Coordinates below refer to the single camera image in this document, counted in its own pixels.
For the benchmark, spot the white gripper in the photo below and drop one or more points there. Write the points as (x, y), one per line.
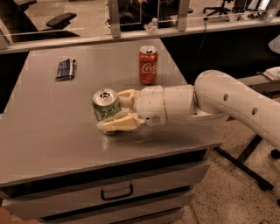
(150, 104)

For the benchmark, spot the black office chair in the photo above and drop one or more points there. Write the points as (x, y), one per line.
(21, 28)

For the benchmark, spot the orange Coca-Cola can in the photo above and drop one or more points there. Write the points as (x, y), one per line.
(148, 61)

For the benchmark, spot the black drawer handle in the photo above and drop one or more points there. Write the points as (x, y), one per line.
(116, 192)

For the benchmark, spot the grey metal drawer cabinet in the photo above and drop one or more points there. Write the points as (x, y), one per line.
(54, 161)

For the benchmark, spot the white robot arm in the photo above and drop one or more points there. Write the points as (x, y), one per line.
(212, 99)

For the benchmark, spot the green soda can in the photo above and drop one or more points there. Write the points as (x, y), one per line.
(105, 103)

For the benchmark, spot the black chair base far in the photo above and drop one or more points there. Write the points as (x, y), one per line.
(217, 11)

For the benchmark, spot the dark blue snack packet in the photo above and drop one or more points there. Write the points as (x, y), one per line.
(65, 70)

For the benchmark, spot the clear plastic water bottle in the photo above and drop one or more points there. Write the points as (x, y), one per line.
(152, 26)

